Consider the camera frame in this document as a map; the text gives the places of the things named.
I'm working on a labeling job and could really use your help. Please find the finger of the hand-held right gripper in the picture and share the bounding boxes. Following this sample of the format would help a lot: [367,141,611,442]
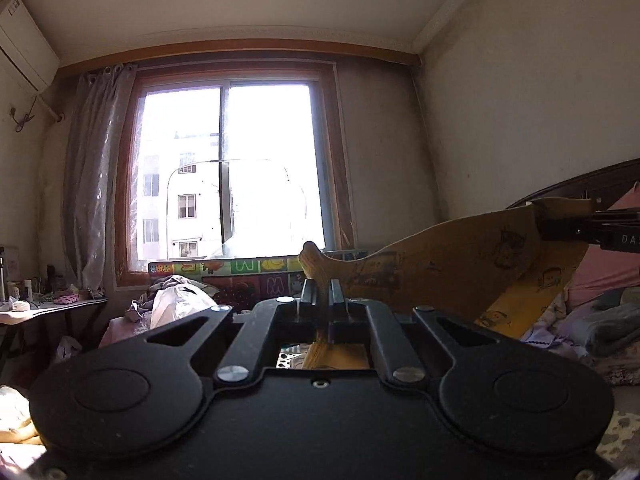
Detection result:
[536,212,601,242]

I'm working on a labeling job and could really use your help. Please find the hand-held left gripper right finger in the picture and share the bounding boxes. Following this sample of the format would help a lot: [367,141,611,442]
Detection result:
[327,279,501,389]

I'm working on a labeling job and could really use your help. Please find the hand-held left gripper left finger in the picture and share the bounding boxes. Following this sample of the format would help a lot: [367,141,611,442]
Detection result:
[145,279,321,387]

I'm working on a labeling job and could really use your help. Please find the yellow printed shirt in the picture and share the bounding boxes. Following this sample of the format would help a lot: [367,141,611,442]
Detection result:
[298,198,595,370]

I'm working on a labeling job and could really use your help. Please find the pink pillow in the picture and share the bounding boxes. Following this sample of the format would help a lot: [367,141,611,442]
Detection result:
[565,187,640,311]

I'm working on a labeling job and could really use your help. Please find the colourful alphabet foam mat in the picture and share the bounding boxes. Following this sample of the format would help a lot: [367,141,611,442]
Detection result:
[147,249,372,312]

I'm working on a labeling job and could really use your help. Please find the dark wooden headboard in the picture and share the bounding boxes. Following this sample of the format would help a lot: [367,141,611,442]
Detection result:
[505,158,640,211]

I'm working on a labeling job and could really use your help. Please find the grey folded blanket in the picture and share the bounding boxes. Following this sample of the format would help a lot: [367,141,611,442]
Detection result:
[580,290,640,361]

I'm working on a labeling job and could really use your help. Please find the white plastic bag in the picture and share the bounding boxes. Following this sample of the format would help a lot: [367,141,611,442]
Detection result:
[150,282,219,332]

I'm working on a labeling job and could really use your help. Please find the wooden framed window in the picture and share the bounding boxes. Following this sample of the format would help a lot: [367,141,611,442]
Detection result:
[114,60,357,277]

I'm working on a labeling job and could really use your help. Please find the purple crumpled quilt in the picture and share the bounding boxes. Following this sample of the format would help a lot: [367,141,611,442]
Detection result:
[124,276,173,323]

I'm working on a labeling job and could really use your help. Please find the cartoon printed bed blanket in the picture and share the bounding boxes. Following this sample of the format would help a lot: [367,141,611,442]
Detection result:
[597,409,640,467]

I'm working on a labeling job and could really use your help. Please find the sheer grey curtain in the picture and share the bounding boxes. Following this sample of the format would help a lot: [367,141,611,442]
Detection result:
[61,64,139,292]

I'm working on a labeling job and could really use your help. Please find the wooden curtain pelmet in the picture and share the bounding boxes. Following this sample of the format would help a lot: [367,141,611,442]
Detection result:
[54,37,422,82]

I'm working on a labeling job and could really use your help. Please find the folding side table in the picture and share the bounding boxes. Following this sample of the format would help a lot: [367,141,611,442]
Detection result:
[0,294,109,376]

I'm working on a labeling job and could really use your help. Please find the white air conditioner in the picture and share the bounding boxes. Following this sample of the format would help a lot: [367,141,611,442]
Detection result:
[0,0,60,96]

